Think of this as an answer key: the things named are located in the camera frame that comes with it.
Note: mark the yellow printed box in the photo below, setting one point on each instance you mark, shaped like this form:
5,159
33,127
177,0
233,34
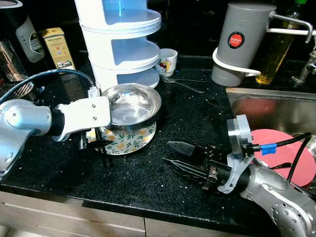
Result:
58,49

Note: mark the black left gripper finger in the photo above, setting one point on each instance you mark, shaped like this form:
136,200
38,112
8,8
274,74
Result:
107,143
106,156

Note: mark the grey water filter canister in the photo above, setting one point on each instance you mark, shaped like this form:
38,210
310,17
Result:
242,44

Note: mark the dark bottle white label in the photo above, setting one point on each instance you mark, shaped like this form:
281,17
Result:
27,34

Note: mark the steel fork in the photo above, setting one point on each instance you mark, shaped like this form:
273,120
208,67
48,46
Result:
187,87

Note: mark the large stainless steel bowl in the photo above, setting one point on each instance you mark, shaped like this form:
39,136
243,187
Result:
131,103

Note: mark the white tiered food container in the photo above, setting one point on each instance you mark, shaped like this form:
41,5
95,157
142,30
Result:
121,44

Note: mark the yellow oil bottle green cap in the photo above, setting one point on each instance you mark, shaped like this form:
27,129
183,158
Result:
279,54

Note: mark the stainless steel sink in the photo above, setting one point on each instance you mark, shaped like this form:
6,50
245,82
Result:
276,108

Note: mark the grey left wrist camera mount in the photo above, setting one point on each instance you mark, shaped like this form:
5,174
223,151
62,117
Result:
89,116

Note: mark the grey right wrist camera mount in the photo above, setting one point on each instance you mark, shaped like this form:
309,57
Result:
237,148

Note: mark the white printed cup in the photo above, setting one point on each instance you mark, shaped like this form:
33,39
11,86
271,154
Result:
167,61

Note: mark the steel spoon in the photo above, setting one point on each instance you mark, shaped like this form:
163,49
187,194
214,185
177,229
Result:
281,166
185,79

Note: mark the steel kettle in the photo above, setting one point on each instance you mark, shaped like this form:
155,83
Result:
10,61

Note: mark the floral print plate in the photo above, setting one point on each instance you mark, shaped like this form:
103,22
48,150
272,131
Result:
133,142

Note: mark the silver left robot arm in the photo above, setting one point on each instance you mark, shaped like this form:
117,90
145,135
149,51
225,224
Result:
24,123

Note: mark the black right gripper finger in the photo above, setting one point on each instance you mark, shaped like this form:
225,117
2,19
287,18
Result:
186,148
186,169

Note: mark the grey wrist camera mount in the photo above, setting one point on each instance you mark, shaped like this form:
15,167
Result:
89,116
237,148

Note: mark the pink plate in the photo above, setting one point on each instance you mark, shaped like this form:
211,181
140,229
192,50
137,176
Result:
281,148

